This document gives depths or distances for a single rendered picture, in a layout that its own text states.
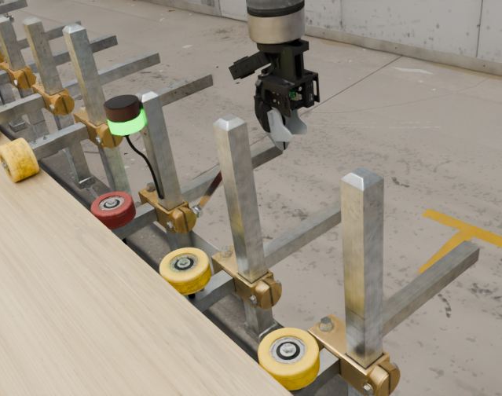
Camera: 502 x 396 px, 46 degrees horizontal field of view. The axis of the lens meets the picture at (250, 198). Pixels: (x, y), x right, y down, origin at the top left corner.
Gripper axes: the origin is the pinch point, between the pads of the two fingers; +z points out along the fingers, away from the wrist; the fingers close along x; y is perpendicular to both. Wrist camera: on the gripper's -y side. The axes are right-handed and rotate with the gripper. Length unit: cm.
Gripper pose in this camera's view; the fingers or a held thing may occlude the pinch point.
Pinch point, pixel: (280, 141)
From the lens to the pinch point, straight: 107.4
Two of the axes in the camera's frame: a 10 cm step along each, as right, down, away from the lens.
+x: 7.6, -4.4, 4.8
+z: 1.2, 8.2, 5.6
